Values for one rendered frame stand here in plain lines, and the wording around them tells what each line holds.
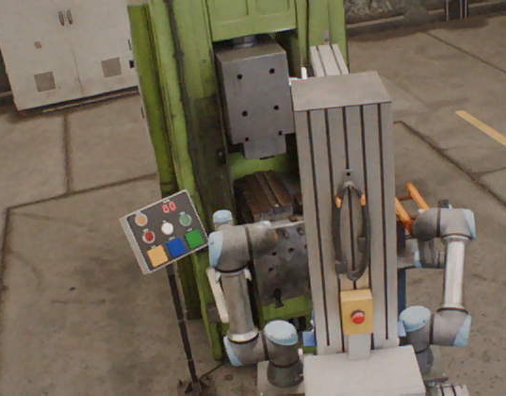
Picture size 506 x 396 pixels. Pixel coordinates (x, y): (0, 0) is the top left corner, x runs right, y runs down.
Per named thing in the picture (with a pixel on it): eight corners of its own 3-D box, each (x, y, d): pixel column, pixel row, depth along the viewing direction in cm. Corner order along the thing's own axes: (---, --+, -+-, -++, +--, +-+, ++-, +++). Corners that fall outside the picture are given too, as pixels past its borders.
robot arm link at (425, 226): (407, 229, 268) (415, 274, 310) (435, 230, 265) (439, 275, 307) (409, 202, 273) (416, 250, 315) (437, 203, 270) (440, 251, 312)
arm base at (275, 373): (306, 386, 260) (304, 366, 256) (267, 389, 261) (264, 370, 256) (304, 359, 274) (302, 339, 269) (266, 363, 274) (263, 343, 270)
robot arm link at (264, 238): (280, 222, 239) (268, 214, 287) (248, 227, 238) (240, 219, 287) (285, 255, 239) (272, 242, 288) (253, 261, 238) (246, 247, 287)
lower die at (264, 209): (293, 217, 354) (291, 202, 350) (254, 225, 351) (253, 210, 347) (273, 182, 391) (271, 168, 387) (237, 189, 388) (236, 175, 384)
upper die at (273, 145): (286, 153, 338) (285, 134, 333) (245, 160, 335) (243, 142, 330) (266, 123, 374) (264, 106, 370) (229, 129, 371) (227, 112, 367)
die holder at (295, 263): (330, 289, 372) (324, 216, 351) (260, 305, 366) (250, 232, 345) (301, 238, 421) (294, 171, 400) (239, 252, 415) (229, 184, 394)
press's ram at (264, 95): (312, 129, 335) (303, 48, 317) (233, 144, 329) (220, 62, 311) (288, 101, 372) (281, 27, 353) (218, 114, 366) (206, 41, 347)
